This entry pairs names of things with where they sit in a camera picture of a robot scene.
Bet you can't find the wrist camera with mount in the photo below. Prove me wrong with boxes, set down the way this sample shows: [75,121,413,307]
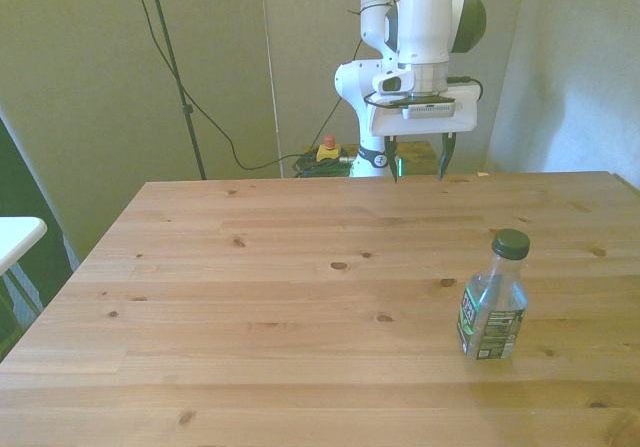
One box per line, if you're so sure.
[363,75,485,121]

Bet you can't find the yellow emergency stop button box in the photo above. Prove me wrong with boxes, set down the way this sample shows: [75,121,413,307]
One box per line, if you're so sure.
[316,135,343,164]

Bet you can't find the clear bottle with dark cap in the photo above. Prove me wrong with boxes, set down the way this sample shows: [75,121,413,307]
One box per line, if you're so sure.
[455,228,531,362]

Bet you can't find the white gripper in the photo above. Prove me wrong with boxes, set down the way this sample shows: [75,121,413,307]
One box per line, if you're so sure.
[368,82,478,184]

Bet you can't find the black cable on wall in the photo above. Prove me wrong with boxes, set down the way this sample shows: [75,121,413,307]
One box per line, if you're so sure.
[130,0,363,171]

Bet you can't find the white side table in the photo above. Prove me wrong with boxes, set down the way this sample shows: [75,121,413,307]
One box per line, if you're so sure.
[0,215,49,277]

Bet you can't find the black camera tripod stand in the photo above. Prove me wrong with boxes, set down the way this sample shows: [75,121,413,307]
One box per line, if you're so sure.
[125,0,208,181]

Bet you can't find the coiled green black cable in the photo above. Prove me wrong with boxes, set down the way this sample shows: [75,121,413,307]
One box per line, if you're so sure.
[291,152,357,179]

